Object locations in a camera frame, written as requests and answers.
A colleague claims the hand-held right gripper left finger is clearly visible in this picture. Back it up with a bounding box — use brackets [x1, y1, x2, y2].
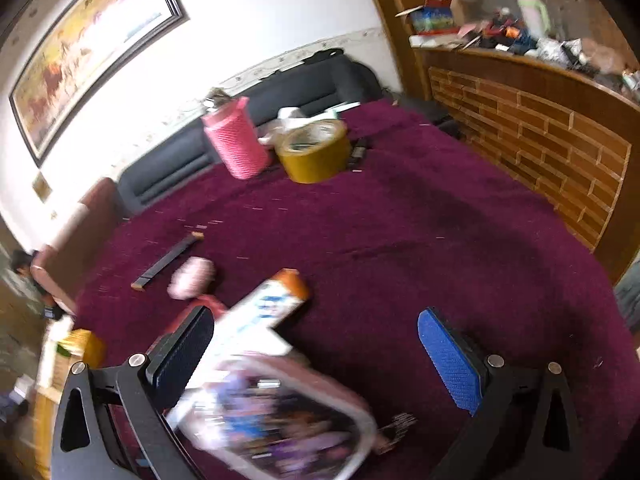
[51, 305, 216, 480]

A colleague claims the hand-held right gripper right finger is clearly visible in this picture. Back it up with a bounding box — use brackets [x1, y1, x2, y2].
[417, 307, 583, 480]

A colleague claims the pink fluffy plush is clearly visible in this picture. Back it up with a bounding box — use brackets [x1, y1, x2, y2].
[166, 256, 217, 301]

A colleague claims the white ointment box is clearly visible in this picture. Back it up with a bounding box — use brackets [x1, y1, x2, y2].
[190, 268, 312, 396]

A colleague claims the black stick with tan ends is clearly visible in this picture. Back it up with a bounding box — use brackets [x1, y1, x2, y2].
[130, 231, 205, 292]

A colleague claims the gold cardboard box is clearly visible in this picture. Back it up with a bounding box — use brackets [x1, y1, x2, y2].
[31, 327, 107, 480]

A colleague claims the cartoon print pouch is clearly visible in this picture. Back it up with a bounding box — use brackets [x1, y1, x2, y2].
[165, 356, 379, 480]

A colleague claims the maroon velvet tablecloth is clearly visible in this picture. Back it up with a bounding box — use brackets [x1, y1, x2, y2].
[75, 99, 640, 480]

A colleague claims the brown armchair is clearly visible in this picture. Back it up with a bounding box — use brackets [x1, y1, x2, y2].
[29, 176, 126, 317]

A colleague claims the grey cloth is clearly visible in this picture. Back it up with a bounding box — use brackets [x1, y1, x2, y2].
[614, 259, 640, 348]

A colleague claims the pink knitted sleeve bottle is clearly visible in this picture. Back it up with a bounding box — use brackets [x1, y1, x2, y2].
[201, 96, 272, 181]

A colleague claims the small black device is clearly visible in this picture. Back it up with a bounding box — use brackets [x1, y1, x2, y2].
[347, 138, 372, 169]

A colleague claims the yellow tape roll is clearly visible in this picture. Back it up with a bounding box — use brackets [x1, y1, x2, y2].
[274, 119, 353, 184]

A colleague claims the wooden counter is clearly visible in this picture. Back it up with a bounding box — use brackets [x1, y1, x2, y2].
[356, 0, 640, 288]

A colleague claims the white crumpled plastic bag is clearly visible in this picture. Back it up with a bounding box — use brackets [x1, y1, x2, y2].
[257, 106, 361, 148]

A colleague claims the black leather sofa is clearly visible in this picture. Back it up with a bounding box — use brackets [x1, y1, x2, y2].
[116, 51, 383, 217]

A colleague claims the pile of assorted small items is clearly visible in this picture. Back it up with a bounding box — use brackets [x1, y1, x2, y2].
[460, 7, 640, 91]

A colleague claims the open red blue box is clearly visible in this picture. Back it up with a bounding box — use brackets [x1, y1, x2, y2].
[395, 0, 462, 37]

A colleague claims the pale green tumbler with straw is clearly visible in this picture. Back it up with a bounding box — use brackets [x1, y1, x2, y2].
[515, 0, 555, 38]

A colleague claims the small wall plaque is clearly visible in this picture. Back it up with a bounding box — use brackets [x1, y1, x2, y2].
[31, 171, 54, 204]

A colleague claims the framed wall painting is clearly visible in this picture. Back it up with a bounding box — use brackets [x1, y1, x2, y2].
[8, 0, 192, 168]

